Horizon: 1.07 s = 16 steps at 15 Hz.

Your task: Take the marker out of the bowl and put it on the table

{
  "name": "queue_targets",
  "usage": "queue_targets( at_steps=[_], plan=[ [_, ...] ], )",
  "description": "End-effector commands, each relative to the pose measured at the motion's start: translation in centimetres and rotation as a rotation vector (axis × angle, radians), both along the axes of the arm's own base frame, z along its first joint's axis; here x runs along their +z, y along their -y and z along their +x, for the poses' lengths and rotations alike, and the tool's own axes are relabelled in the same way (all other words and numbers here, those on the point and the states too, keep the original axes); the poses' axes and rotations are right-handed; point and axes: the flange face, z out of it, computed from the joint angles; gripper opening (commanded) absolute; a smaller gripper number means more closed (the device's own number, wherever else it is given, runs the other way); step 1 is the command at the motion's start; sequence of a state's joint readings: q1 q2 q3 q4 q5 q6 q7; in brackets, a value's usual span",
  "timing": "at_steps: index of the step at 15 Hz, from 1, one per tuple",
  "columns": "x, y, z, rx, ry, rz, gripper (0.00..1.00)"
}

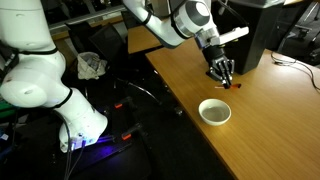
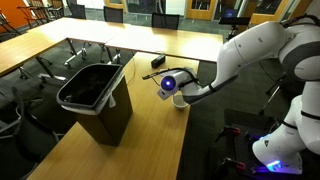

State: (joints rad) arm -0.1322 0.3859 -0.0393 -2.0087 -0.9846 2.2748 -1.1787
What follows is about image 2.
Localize stacked frame chairs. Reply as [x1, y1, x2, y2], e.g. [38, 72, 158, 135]
[16, 0, 66, 25]

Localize clear plastic bin liner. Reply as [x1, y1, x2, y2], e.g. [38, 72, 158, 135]
[59, 65, 126, 116]

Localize black office chair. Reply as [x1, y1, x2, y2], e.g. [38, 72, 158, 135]
[103, 5, 125, 24]
[67, 2, 87, 20]
[151, 12, 181, 31]
[0, 86, 65, 180]

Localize black trash bin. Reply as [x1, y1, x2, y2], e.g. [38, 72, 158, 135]
[55, 63, 134, 147]

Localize wooden conference table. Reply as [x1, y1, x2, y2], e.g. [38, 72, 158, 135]
[104, 27, 224, 64]
[0, 30, 69, 84]
[29, 17, 132, 70]

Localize black laptop on stand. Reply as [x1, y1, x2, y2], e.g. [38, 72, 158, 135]
[218, 8, 252, 42]

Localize orange wooden door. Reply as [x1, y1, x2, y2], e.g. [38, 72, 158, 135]
[185, 0, 218, 21]
[249, 0, 292, 26]

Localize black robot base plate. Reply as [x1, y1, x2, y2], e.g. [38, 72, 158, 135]
[222, 108, 320, 180]

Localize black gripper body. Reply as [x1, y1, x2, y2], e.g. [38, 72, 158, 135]
[171, 87, 184, 100]

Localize orange-handled black clamp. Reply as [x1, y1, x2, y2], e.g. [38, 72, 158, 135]
[214, 124, 242, 143]
[213, 157, 247, 176]

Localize white bowl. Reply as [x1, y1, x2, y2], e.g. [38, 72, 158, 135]
[171, 94, 190, 111]

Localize black power adapter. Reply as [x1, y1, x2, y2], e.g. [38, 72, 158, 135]
[150, 53, 167, 69]

